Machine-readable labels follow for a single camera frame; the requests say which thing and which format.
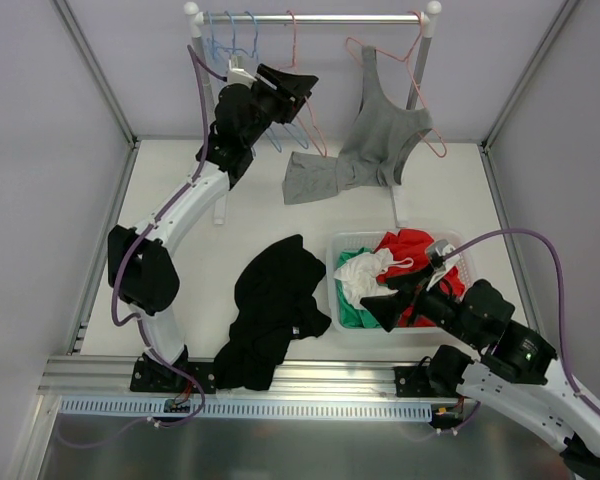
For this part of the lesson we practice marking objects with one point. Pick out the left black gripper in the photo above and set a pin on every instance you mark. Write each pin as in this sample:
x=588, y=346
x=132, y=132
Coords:
x=277, y=93

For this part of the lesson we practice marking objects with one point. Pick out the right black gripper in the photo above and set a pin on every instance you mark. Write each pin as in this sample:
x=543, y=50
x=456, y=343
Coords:
x=410, y=298

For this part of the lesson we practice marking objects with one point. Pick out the white tank top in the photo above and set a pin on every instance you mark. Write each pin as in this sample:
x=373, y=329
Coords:
x=358, y=276

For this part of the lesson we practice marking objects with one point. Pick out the red tank top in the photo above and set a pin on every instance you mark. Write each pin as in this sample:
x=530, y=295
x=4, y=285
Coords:
x=408, y=249

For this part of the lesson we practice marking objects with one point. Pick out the green tank top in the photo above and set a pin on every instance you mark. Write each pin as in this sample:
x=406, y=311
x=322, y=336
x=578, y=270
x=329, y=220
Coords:
x=349, y=316

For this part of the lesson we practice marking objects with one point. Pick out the black tank top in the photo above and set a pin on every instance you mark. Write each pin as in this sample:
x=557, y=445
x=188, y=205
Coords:
x=274, y=296

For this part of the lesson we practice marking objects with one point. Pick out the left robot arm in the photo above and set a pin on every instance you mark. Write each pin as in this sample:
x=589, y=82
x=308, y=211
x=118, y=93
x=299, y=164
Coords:
x=140, y=268

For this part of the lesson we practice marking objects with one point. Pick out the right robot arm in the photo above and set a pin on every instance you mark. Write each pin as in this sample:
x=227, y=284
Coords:
x=516, y=373

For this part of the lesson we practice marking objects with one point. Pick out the grey tank top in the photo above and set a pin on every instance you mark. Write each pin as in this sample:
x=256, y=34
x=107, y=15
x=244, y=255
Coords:
x=374, y=154

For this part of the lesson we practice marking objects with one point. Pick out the white plastic basket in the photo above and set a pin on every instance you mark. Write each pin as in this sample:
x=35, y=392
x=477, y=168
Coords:
x=352, y=242

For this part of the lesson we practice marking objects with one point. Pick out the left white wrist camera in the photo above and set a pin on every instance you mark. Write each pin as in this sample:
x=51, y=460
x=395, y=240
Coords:
x=237, y=74

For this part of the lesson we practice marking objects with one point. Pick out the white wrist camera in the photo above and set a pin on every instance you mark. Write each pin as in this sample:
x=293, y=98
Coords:
x=237, y=74
x=439, y=256

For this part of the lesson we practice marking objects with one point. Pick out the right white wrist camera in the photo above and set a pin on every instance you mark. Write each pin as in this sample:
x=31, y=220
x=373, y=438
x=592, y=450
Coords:
x=439, y=256

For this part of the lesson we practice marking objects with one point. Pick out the white slotted cable duct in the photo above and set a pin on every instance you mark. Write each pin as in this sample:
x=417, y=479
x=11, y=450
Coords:
x=419, y=412

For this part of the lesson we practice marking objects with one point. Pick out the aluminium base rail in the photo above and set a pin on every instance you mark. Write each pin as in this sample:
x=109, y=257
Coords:
x=294, y=379

